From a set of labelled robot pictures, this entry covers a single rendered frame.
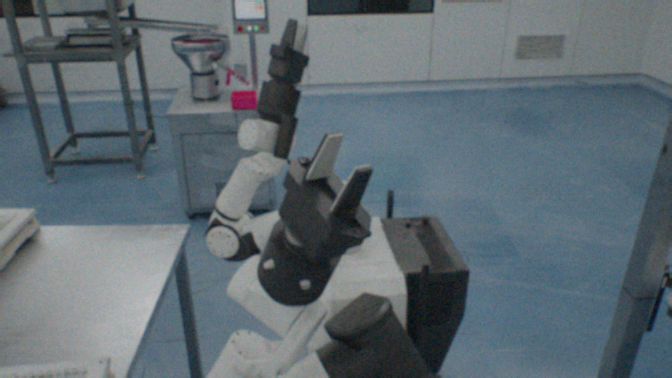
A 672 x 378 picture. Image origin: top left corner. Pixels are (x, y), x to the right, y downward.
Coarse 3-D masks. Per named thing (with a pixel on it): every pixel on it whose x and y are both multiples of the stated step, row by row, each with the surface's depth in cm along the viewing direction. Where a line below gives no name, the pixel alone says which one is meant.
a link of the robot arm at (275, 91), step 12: (276, 48) 115; (288, 48) 115; (276, 60) 117; (288, 60) 116; (300, 60) 120; (276, 72) 117; (288, 72) 117; (300, 72) 122; (264, 84) 119; (276, 84) 117; (288, 84) 119; (264, 96) 119; (276, 96) 118; (288, 96) 118
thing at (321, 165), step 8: (328, 136) 56; (336, 136) 57; (320, 144) 57; (328, 144) 57; (336, 144) 58; (320, 152) 57; (328, 152) 58; (336, 152) 59; (312, 160) 58; (320, 160) 58; (328, 160) 59; (312, 168) 58; (320, 168) 59; (328, 168) 60; (304, 176) 59; (312, 176) 59; (320, 176) 60; (328, 176) 61
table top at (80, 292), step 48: (48, 240) 180; (96, 240) 180; (144, 240) 180; (0, 288) 157; (48, 288) 157; (96, 288) 157; (144, 288) 157; (0, 336) 139; (48, 336) 139; (96, 336) 139; (144, 336) 141
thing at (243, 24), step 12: (240, 0) 344; (252, 0) 345; (264, 0) 346; (240, 12) 347; (252, 12) 348; (264, 12) 349; (240, 24) 351; (252, 24) 352; (264, 24) 353; (252, 36) 359; (252, 48) 362; (252, 60) 366; (252, 72) 369
